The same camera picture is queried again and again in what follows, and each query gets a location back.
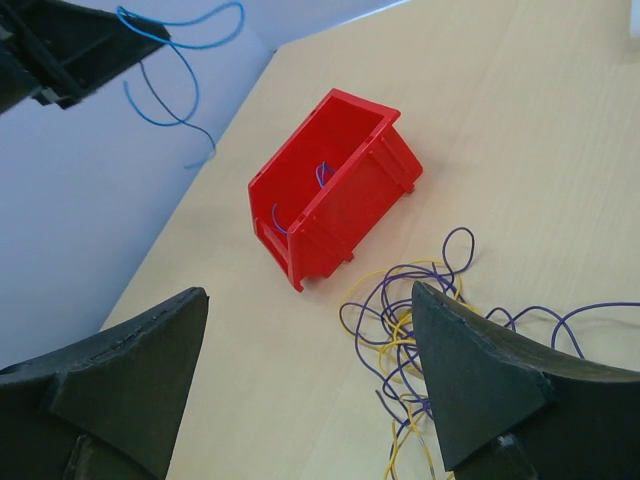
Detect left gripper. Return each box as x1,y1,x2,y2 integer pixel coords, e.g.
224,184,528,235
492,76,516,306
1,1,170,114

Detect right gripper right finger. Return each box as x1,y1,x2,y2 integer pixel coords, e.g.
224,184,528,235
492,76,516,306
412,282,639,479

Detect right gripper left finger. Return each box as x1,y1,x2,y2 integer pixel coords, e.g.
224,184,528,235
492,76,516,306
1,287,208,479

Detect blue wire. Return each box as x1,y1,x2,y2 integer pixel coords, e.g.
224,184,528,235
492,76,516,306
115,0,246,171
270,160,337,237

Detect purple and yellow wires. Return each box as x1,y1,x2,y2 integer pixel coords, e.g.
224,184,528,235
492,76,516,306
338,226,640,480

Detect red plastic bin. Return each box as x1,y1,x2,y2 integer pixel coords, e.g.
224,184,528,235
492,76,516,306
248,89,423,291

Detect blue wire in red bin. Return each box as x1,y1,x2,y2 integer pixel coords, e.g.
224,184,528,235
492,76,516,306
270,160,337,237

